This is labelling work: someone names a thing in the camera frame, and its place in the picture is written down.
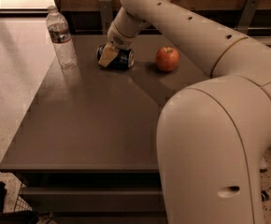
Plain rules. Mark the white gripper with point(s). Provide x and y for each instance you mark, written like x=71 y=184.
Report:
x=117 y=38

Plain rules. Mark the metal wall bracket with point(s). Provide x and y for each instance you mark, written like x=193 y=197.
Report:
x=106 y=14
x=247 y=14

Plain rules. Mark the left metal wall bracket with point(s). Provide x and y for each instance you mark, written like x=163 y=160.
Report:
x=106 y=14

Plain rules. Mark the grey cabinet drawer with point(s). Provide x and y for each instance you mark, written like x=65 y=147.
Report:
x=73 y=200

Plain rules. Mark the wire mesh basket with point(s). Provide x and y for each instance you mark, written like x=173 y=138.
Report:
x=21 y=205

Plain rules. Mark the red apple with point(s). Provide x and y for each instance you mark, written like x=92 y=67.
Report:
x=167 y=59

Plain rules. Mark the clear plastic water bottle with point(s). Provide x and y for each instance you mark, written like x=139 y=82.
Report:
x=61 y=38

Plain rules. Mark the blue pepsi can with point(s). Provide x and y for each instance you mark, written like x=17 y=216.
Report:
x=123 y=61

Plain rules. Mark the right metal wall bracket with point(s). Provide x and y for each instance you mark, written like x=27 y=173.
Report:
x=247 y=14

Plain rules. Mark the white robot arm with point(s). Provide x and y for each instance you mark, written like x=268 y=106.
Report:
x=212 y=135

